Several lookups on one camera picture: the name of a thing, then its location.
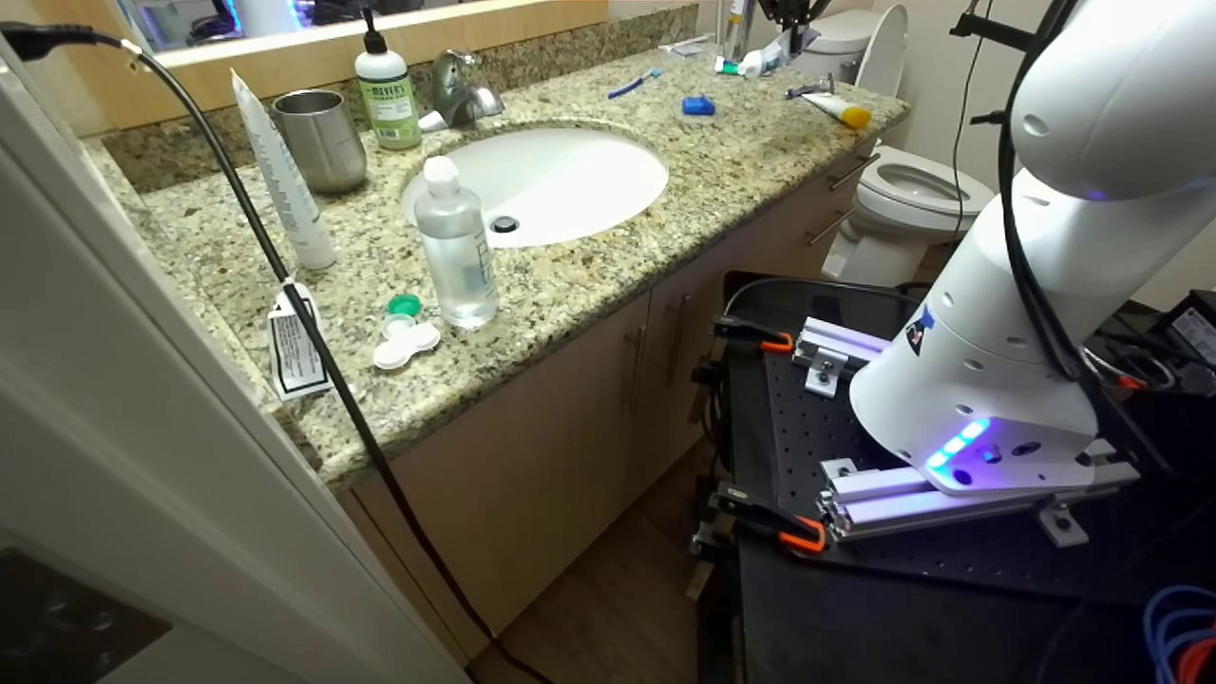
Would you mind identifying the white toothpaste tube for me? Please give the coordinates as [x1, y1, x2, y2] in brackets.
[736, 39, 785, 76]

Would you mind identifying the tall white blue tube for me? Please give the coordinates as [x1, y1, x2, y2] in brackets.
[226, 73, 337, 274]

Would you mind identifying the yellow capped lotion tube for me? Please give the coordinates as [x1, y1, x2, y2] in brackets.
[801, 90, 872, 128]

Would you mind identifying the white oval sink basin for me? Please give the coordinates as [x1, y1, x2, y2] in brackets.
[447, 125, 670, 250]

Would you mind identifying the wooden vanity cabinet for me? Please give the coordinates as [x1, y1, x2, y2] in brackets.
[330, 125, 869, 636]

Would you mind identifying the clear plastic bottle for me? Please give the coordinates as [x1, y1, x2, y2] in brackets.
[415, 156, 499, 331]

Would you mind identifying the orange black clamp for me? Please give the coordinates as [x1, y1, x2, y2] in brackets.
[709, 488, 829, 559]

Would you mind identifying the blue floss container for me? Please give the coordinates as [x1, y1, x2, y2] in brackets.
[680, 96, 717, 120]

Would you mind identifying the blue toothbrush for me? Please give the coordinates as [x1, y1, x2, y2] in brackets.
[605, 68, 660, 99]

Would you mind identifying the chrome faucet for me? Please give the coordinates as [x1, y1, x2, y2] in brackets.
[418, 48, 503, 132]

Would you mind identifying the white toilet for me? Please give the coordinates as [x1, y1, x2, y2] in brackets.
[810, 4, 993, 288]

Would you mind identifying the green soap pump bottle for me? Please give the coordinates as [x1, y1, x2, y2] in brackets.
[353, 13, 423, 152]

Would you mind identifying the grey metal cup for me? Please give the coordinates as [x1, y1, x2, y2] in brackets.
[271, 86, 367, 195]

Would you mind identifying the wood framed mirror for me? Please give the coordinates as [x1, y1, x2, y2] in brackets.
[72, 0, 606, 132]

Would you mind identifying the aluminium robot base mount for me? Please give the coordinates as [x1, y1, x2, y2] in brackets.
[799, 310, 1141, 547]

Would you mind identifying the white cable tag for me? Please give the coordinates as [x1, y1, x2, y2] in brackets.
[267, 286, 330, 398]

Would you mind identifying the black power cable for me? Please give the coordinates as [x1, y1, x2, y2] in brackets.
[0, 19, 561, 684]

